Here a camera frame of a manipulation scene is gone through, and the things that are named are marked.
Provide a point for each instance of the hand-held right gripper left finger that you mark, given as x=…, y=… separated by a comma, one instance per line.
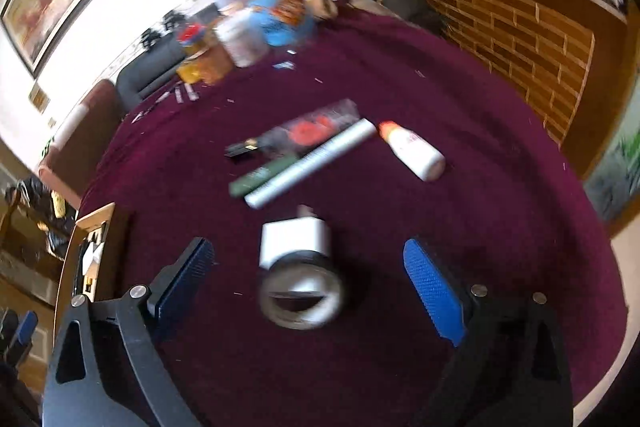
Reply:
x=185, y=279

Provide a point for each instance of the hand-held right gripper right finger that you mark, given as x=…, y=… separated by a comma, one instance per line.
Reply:
x=435, y=292

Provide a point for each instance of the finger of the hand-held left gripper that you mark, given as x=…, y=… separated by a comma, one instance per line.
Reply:
x=26, y=329
x=6, y=324

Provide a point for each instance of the cardboard box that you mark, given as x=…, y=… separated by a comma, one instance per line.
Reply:
x=92, y=213

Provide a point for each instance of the white charger adapter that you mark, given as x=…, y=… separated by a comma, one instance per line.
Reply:
x=295, y=239

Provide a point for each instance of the black tape roll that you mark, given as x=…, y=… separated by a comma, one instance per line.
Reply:
x=300, y=321

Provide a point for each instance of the dark green marker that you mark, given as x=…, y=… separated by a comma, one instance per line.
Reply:
x=257, y=177

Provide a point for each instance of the white glue bottle orange tip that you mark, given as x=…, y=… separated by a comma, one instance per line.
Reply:
x=415, y=152

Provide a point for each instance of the black lipstick with gold band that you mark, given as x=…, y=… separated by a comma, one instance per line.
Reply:
x=242, y=148

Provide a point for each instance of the white marker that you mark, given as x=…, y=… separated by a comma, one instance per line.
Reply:
x=310, y=162

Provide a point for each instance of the clear plastic box red contents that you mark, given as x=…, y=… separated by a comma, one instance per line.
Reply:
x=310, y=129

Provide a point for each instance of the dark wooden shelf stand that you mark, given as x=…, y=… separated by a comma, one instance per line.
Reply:
x=30, y=217

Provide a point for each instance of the metal tweezers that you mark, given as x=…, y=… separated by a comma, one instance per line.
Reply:
x=138, y=117

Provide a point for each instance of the small craft knife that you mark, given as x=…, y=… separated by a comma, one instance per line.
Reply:
x=178, y=95

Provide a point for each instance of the white craft knife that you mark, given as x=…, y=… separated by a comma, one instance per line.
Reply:
x=192, y=92

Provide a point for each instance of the black leather sofa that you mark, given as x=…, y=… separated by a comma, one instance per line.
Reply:
x=145, y=72

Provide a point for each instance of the green printed bag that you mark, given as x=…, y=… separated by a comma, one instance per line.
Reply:
x=615, y=177

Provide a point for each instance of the amber jar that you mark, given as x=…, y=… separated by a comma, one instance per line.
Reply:
x=207, y=66

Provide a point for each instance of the small blue clear cap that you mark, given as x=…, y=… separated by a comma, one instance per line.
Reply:
x=284, y=66

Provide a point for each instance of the red-lidded tin can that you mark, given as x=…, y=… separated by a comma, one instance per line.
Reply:
x=192, y=38

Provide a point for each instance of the white plastic jar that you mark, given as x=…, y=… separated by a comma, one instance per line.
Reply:
x=242, y=39

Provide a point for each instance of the wooden brick-pattern cabinet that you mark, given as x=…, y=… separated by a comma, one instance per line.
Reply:
x=500, y=32

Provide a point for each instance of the clear jar with blue label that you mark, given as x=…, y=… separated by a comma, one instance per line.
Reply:
x=277, y=22

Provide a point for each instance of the beige cup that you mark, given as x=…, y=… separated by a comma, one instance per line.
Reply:
x=324, y=6

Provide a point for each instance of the wall switch plate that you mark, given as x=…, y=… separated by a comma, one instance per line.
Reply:
x=38, y=98

